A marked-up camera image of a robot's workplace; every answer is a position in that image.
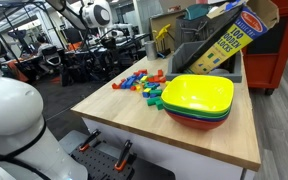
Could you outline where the robot stand platform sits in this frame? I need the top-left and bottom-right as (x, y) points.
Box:
(57, 129), (177, 180)

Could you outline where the black office chair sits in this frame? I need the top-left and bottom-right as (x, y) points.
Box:
(40, 45), (63, 73)

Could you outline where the long blue wooden block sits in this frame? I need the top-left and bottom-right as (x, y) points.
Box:
(125, 75), (138, 90)

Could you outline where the yellow plastic bowl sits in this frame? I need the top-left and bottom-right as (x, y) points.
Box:
(160, 73), (235, 113)

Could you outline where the red plastic bowl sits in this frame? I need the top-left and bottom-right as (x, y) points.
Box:
(165, 110), (231, 131)

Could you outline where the seated person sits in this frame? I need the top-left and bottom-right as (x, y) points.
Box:
(36, 34), (55, 60)

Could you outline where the metal cup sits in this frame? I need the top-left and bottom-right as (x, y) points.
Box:
(144, 40), (159, 62)

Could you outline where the teal wooden block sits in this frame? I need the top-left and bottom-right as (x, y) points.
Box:
(142, 81), (160, 90)

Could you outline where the yellow clamp tool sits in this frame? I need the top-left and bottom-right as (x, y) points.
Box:
(152, 23), (172, 42)

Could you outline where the red tool cabinet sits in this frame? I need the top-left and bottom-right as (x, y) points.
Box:
(241, 0), (288, 97)

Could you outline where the teal cloth item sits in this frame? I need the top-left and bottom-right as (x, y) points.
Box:
(183, 3), (211, 21)

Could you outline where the blue tool base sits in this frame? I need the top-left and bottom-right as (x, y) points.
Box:
(156, 48), (172, 60)

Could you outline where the black clamp orange handle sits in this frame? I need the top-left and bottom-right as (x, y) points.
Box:
(78, 128), (102, 153)
(113, 139), (134, 172)

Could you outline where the dark grey fabric crate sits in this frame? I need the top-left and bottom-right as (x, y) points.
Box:
(174, 12), (216, 52)

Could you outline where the blue plastic bowl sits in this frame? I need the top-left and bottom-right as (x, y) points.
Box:
(163, 107), (232, 123)

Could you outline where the brown cardboard box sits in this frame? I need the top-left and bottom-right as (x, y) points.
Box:
(149, 11), (186, 52)

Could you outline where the grey plastic bin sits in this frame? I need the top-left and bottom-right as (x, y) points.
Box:
(165, 40), (244, 84)

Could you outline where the green plastic bowl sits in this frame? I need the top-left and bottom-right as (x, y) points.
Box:
(161, 102), (234, 118)

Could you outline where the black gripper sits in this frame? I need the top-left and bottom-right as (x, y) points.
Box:
(99, 35), (119, 61)

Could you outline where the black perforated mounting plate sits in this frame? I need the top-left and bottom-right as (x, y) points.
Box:
(69, 141), (136, 180)

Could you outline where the wooden blocks cardboard box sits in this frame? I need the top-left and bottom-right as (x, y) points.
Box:
(176, 0), (281, 76)

